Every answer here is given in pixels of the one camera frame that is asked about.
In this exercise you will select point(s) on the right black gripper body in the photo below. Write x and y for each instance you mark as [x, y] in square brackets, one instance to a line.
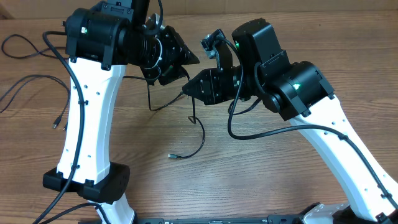
[227, 81]

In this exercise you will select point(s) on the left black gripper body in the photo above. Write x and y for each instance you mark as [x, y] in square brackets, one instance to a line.
[159, 59]

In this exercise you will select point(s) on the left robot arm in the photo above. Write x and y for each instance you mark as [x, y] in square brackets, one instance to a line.
[101, 42]

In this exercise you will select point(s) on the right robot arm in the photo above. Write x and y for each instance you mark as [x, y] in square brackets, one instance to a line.
[254, 64]

